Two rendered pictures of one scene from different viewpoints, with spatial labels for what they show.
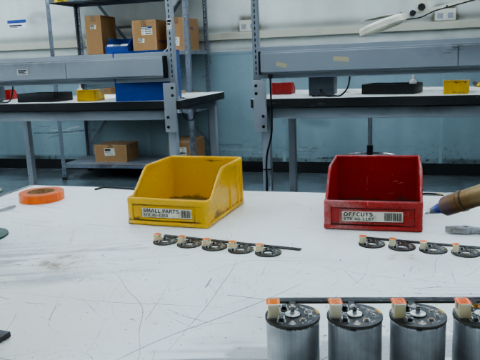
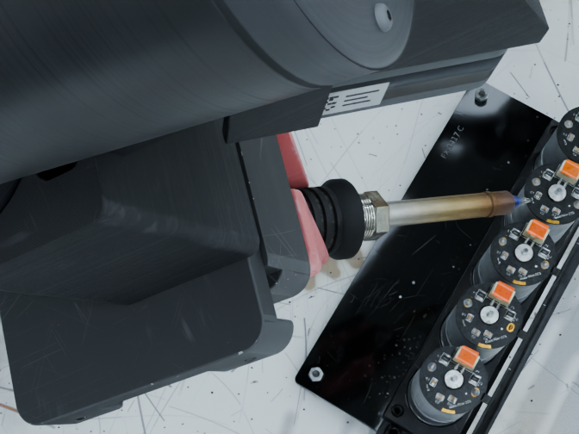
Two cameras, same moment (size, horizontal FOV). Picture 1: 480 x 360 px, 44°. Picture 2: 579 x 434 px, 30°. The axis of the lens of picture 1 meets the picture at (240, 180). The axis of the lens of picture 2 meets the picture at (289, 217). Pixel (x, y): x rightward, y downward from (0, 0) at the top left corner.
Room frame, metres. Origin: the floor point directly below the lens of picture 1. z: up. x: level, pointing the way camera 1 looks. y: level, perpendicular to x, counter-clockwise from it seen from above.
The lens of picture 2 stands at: (0.21, -0.21, 1.21)
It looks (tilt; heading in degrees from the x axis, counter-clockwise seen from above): 73 degrees down; 115
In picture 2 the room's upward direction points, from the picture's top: 1 degrees clockwise
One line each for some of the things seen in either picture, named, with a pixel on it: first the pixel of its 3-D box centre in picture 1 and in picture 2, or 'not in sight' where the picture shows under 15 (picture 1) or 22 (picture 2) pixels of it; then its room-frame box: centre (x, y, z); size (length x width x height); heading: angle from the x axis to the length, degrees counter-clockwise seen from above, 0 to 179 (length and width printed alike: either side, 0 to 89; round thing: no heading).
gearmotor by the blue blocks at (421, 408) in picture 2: not in sight; (444, 388); (0.24, -0.13, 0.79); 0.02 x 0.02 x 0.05
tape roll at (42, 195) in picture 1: (41, 195); not in sight; (0.79, 0.27, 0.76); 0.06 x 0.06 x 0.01
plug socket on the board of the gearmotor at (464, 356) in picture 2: not in sight; (464, 360); (0.24, -0.13, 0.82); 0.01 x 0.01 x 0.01; 85
